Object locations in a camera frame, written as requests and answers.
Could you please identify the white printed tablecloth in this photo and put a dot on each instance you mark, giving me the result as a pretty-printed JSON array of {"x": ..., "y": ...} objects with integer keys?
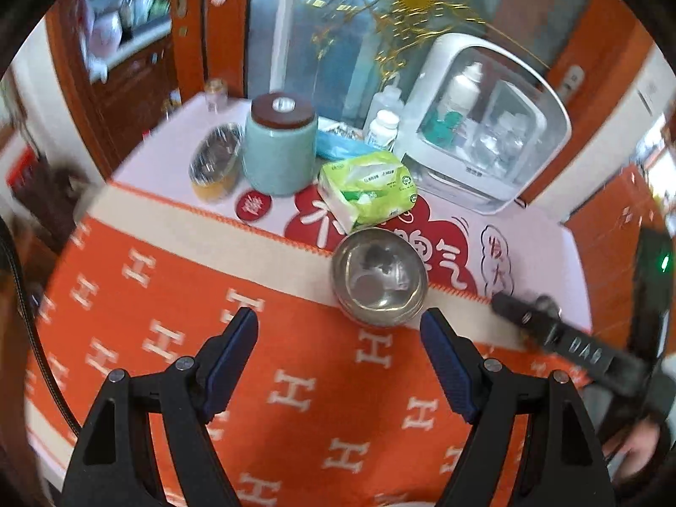
[{"x": 528, "y": 253}]

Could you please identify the person's right hand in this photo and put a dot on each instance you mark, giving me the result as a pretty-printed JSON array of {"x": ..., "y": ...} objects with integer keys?
[{"x": 634, "y": 443}]

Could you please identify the tall white plastic bottle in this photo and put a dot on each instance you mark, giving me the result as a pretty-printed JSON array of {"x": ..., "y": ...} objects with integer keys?
[{"x": 385, "y": 100}]

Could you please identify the celadon jar with wooden lid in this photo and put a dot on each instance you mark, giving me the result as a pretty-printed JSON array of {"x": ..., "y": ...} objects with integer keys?
[{"x": 280, "y": 150}]

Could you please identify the small glass jar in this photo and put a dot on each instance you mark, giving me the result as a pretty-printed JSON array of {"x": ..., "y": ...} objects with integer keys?
[{"x": 215, "y": 95}]

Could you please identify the white countertop sterilizer cabinet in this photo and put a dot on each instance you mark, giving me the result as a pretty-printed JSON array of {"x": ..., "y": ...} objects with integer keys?
[{"x": 486, "y": 127}]

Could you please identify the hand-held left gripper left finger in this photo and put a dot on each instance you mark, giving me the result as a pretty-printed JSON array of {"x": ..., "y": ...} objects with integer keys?
[{"x": 232, "y": 362}]

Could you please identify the green tissue pack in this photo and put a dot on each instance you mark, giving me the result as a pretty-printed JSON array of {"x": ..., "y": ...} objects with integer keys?
[{"x": 369, "y": 187}]

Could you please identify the pink steel bowl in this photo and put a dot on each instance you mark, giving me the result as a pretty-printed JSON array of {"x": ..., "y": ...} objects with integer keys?
[{"x": 377, "y": 285}]

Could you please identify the blue plastic bag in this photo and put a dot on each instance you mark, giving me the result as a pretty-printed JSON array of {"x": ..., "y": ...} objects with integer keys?
[{"x": 335, "y": 145}]

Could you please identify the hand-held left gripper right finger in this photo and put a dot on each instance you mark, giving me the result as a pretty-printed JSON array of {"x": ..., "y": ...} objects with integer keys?
[{"x": 449, "y": 364}]

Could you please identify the clear plastic food container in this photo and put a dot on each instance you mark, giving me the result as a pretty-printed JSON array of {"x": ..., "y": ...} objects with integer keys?
[{"x": 214, "y": 161}]

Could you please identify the white bottle with teal label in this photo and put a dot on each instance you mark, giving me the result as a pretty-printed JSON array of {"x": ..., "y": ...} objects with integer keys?
[{"x": 462, "y": 95}]

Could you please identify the wooden cabinet with glass doors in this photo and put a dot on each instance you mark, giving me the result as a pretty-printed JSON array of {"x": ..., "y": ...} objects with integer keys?
[{"x": 127, "y": 63}]

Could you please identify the white pill bottle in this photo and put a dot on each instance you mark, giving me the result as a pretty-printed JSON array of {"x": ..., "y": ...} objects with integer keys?
[{"x": 383, "y": 129}]

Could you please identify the white wall socket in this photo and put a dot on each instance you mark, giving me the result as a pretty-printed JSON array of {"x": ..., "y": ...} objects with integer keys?
[{"x": 573, "y": 82}]

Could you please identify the orange patterned blanket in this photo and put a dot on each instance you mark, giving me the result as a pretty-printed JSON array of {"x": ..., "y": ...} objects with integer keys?
[{"x": 158, "y": 301}]

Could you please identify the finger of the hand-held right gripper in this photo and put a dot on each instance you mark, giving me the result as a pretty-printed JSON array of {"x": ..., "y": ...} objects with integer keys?
[{"x": 528, "y": 317}]

